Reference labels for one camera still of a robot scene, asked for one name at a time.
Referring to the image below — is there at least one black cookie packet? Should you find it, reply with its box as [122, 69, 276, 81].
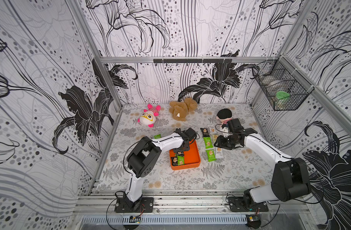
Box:
[200, 128, 210, 138]
[171, 156, 178, 166]

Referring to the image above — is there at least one green cookie packet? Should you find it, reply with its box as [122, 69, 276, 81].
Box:
[153, 134, 162, 139]
[177, 152, 185, 166]
[206, 149, 216, 162]
[203, 137, 213, 149]

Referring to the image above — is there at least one white cookie packet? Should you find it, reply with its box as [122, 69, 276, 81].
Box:
[215, 147, 224, 159]
[208, 125, 217, 134]

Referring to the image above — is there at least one yellow cookie packet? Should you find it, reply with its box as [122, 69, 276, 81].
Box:
[212, 134, 219, 143]

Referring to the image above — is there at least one orange storage box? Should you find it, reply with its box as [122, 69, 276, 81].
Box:
[169, 142, 201, 171]

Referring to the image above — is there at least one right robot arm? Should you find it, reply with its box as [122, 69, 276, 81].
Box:
[214, 118, 311, 205]

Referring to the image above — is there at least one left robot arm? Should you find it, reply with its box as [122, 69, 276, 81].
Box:
[124, 128, 198, 206]

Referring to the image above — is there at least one brown teddy bear plush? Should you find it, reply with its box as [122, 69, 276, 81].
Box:
[169, 97, 198, 121]

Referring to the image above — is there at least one black-haired doll orange dress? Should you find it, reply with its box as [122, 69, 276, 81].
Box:
[216, 108, 233, 127]

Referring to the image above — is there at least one pink white owl plush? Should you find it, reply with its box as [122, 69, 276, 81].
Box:
[138, 103, 161, 127]

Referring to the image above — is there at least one green lid jar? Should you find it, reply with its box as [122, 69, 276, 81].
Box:
[274, 91, 290, 110]

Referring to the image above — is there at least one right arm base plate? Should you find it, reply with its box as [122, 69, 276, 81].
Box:
[226, 195, 269, 213]

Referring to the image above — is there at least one black wire basket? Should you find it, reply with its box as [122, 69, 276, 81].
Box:
[253, 60, 313, 111]

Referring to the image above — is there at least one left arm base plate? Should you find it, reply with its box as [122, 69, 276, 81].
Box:
[115, 197, 154, 213]

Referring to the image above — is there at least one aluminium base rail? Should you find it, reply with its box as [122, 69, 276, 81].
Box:
[74, 192, 308, 215]

